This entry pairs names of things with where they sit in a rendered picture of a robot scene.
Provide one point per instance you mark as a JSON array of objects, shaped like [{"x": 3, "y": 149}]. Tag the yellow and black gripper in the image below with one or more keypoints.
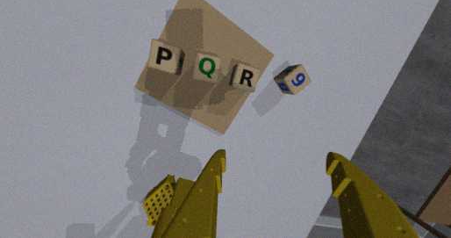
[{"x": 366, "y": 211}]

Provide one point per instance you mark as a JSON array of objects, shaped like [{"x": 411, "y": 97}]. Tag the tan flat mat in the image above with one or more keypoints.
[{"x": 196, "y": 26}]

